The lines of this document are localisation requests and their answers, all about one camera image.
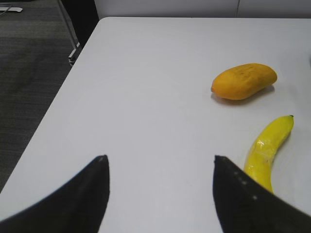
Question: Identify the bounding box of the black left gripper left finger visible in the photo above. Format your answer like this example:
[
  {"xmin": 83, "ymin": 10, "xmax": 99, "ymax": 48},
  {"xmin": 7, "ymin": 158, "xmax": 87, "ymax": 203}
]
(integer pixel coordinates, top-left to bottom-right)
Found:
[{"xmin": 0, "ymin": 155, "xmax": 110, "ymax": 233}]

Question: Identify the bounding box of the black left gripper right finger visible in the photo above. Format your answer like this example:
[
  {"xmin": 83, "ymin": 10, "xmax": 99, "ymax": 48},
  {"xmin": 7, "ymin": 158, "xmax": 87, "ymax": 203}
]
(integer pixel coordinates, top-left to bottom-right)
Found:
[{"xmin": 213, "ymin": 155, "xmax": 311, "ymax": 233}]

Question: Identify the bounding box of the yellow banana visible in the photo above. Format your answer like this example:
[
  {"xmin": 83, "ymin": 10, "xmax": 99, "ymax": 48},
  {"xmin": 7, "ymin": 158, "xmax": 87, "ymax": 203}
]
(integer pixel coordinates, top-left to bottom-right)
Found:
[{"xmin": 243, "ymin": 115, "xmax": 294, "ymax": 193}]

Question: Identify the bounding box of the orange mango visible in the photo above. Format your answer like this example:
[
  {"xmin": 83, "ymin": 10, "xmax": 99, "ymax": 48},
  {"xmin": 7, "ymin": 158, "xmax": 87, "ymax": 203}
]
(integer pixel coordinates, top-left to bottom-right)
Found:
[{"xmin": 211, "ymin": 63, "xmax": 277, "ymax": 100}]

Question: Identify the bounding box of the white flat device on floor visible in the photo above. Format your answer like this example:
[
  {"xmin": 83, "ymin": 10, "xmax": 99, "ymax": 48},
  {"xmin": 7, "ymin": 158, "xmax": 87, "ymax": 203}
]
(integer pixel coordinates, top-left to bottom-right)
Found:
[{"xmin": 0, "ymin": 6, "xmax": 23, "ymax": 13}]

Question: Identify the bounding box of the metal frame leg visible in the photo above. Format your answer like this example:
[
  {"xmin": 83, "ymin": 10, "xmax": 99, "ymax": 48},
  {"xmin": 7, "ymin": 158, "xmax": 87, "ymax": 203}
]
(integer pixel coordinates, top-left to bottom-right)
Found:
[{"xmin": 56, "ymin": 0, "xmax": 80, "ymax": 67}]

